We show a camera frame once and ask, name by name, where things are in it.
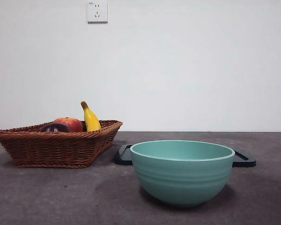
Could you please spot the teal ceramic bowl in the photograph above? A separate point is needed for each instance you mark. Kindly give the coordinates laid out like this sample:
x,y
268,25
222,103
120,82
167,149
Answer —
x,y
182,178

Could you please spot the dark red plum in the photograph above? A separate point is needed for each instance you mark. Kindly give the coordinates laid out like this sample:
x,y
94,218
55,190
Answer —
x,y
53,127

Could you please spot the dark rectangular tray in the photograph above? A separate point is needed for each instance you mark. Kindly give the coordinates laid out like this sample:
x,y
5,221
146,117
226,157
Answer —
x,y
123,159

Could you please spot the yellow banana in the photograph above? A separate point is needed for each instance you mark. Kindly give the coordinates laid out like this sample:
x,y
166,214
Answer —
x,y
91,122

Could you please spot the red yellow apple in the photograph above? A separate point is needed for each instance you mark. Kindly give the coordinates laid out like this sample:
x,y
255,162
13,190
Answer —
x,y
73,124

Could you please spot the brown wicker basket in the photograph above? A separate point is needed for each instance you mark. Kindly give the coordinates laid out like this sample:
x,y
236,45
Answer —
x,y
51,150

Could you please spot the white wall socket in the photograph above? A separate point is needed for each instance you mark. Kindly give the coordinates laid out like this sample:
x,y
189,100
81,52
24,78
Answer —
x,y
97,11

